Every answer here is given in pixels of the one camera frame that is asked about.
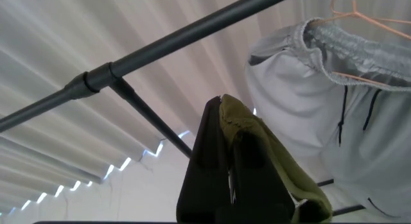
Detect white curtain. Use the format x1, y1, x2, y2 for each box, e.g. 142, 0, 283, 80
0, 0, 411, 216

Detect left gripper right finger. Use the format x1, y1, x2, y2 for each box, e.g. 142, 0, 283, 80
230, 130, 296, 223

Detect green garment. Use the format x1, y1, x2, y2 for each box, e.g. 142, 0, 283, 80
218, 94, 333, 223

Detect black clothes rack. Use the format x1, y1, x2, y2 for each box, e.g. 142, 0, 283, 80
0, 0, 367, 217

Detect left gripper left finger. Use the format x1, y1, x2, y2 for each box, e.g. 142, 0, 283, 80
175, 95, 232, 223

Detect pale grey shorts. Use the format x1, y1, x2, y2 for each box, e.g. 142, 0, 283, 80
244, 17, 411, 222

